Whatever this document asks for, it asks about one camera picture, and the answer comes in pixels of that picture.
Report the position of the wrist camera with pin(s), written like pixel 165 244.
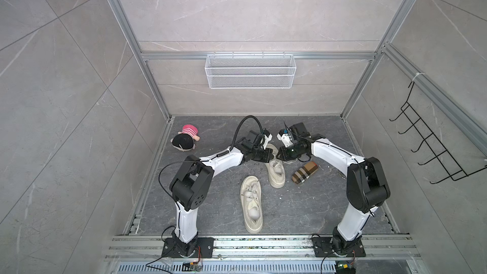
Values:
pixel 267 136
pixel 293 134

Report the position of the pink plush doll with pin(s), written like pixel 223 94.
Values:
pixel 186 138

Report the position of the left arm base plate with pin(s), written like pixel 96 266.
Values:
pixel 188 247

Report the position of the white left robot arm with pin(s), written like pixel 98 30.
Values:
pixel 192 182

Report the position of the aluminium corner frame post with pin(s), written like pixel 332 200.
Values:
pixel 392 30

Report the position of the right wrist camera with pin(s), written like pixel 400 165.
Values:
pixel 293 134

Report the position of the cream sneaker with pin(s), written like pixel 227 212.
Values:
pixel 276 171
pixel 250 197

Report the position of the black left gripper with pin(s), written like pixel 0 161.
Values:
pixel 268 156

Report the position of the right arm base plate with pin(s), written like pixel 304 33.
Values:
pixel 336 247

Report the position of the aluminium front rail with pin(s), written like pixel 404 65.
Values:
pixel 391 253

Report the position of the white wire mesh basket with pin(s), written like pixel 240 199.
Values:
pixel 250 71

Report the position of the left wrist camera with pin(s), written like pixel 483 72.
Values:
pixel 267 136

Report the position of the black wire hook rack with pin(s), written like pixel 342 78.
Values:
pixel 432 141

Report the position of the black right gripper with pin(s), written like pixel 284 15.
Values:
pixel 283 155

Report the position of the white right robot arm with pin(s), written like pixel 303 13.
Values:
pixel 366 185

